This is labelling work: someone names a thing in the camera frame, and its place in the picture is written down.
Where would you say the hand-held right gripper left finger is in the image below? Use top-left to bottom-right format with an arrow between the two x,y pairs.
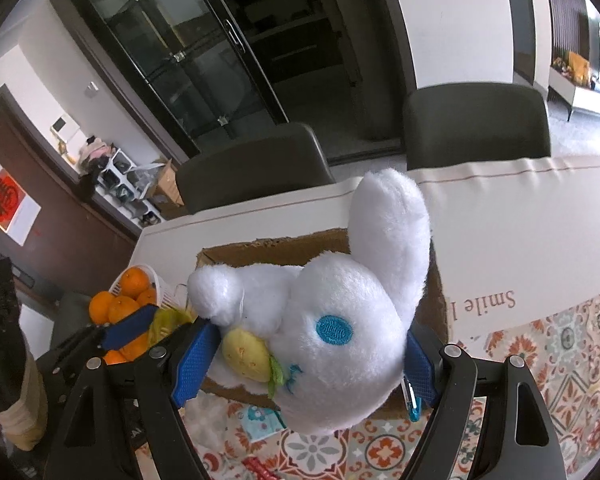
44,319 -> 221,480

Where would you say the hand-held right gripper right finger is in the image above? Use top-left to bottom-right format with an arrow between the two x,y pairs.
400,329 -> 567,480

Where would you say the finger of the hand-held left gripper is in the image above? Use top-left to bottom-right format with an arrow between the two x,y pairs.
51,305 -> 159,377

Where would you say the yellow green wrapper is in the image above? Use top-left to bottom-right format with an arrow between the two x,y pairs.
148,307 -> 199,349

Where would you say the brown cardboard box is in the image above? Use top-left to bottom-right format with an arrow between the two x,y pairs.
194,227 -> 451,422

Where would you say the white plush toy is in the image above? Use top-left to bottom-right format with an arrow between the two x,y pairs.
187,167 -> 434,436

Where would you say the person's left forearm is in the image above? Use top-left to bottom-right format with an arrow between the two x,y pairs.
0,257 -> 49,452

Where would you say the pile of oranges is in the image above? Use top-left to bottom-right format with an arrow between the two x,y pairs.
88,266 -> 160,365

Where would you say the grey dining chair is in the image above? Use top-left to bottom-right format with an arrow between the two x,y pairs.
54,292 -> 101,357
174,122 -> 336,214
402,82 -> 553,171

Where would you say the white fruit basket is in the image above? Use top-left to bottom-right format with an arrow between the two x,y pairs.
110,263 -> 191,321

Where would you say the clear plastic bag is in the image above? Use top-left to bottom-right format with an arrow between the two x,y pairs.
184,392 -> 246,449

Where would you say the teal tissue packet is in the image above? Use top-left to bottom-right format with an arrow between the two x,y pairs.
239,402 -> 287,444

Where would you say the pink ribbon bow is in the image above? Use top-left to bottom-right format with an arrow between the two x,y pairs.
244,457 -> 277,480

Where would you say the white shoe rack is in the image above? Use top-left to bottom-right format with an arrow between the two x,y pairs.
93,147 -> 164,226

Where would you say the brown wooden door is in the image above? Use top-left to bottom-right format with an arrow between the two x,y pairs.
0,84 -> 142,287

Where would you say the red and white poster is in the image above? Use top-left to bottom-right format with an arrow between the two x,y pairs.
0,153 -> 42,246

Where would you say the pile of clothes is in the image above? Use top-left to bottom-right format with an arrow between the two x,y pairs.
77,134 -> 116,171

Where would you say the white intercom panel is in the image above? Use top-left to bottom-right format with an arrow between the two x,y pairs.
49,116 -> 81,141

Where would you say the dark glass sliding door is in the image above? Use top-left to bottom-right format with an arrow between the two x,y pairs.
47,0 -> 416,162

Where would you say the white low cabinet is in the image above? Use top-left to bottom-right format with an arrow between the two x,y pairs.
547,57 -> 600,124

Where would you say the dark interior door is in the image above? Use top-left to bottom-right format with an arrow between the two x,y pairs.
499,0 -> 539,86

